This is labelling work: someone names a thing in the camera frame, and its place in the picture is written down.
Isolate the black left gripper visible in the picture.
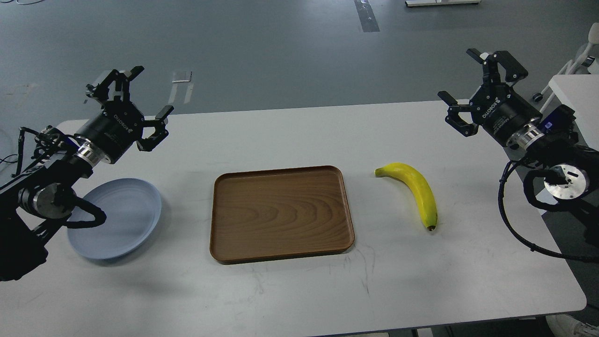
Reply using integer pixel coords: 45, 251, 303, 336
75, 66, 174, 164

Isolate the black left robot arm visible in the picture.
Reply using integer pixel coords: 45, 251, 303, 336
0, 66, 174, 282

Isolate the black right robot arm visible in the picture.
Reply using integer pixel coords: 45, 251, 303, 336
438, 48, 598, 263

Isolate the yellow banana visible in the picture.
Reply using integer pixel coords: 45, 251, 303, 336
374, 162, 438, 232

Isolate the brown wooden tray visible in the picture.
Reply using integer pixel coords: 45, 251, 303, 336
209, 166, 355, 264

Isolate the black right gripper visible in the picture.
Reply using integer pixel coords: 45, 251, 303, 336
438, 48, 542, 147

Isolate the black cable on floor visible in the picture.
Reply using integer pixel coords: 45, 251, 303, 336
0, 131, 22, 165

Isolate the light blue plate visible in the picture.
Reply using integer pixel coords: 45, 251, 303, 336
67, 178, 162, 260

